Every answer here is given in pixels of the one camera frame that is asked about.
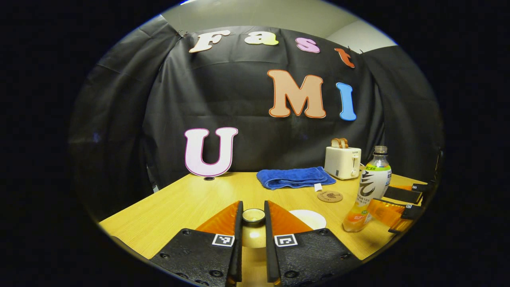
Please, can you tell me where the cream white teacup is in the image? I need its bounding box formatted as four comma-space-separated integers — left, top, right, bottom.
289, 209, 327, 231

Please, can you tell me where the black backdrop cloth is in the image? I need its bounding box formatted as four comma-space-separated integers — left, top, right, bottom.
68, 16, 445, 222

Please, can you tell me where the blue folded towel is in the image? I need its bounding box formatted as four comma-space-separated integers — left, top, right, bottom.
256, 166, 336, 193

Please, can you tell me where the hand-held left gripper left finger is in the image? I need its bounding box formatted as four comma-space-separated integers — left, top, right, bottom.
149, 201, 244, 287

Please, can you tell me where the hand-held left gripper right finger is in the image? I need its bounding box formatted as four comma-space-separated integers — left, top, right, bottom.
264, 201, 361, 287

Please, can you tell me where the white toaster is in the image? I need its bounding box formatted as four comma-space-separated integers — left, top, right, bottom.
324, 146, 362, 181

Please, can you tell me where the clear water bottle orange drink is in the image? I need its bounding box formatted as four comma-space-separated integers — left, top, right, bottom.
343, 145, 392, 233

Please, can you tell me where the round cork coaster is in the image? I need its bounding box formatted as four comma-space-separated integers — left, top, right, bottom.
317, 191, 343, 203

